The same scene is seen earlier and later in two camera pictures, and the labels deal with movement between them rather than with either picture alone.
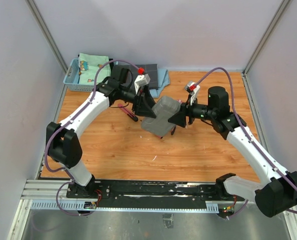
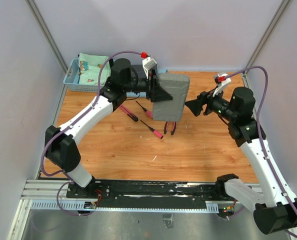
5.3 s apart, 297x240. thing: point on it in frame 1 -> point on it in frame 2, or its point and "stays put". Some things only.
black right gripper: [179, 118] -> [203, 98]
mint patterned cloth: [88, 65] stays put
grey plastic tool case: [163, 107] -> [177, 85]
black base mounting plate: [151, 194] stays put
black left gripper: [142, 100] -> [156, 93]
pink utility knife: [128, 113] stays put
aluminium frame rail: [45, 189] stays put
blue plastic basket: [71, 79] stays put
